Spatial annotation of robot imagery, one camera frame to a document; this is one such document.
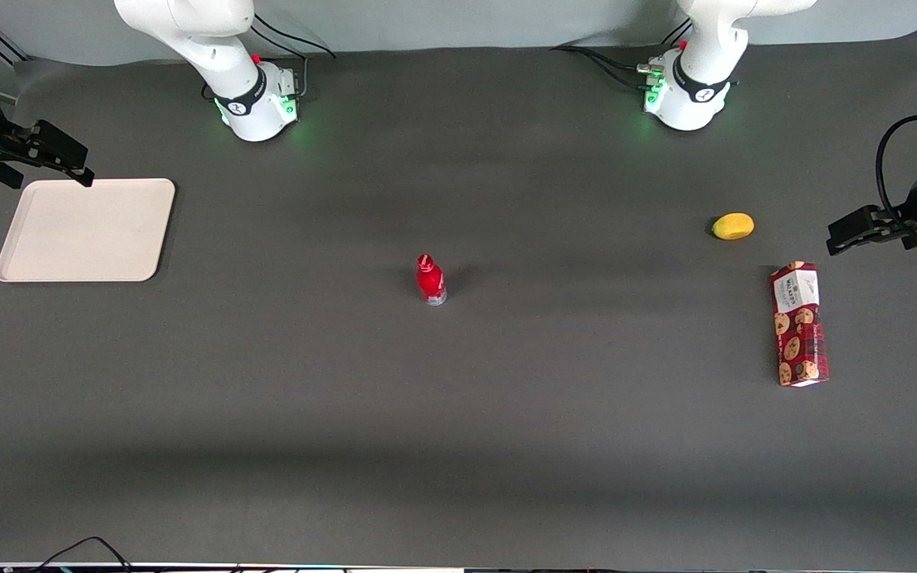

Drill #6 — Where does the red coke bottle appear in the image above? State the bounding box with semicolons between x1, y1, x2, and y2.
416;253;449;307

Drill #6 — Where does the beige plastic tray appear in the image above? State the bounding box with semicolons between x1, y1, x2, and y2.
0;177;177;283

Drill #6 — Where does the red cookie box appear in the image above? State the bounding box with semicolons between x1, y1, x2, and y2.
770;260;831;388

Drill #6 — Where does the yellow lemon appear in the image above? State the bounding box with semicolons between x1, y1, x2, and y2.
711;212;756;241

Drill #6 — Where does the dark grey table mat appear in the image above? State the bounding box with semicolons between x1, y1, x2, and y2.
0;27;917;571

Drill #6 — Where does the black right arm base cable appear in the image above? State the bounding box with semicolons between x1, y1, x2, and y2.
250;14;338;100

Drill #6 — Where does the black arm base cable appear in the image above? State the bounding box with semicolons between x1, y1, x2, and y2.
250;14;338;100
549;45;662;90

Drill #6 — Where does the black left arm base cable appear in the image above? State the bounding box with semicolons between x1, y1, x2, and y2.
549;45;662;90

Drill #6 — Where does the black floor cable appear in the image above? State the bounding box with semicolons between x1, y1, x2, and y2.
27;536;135;573

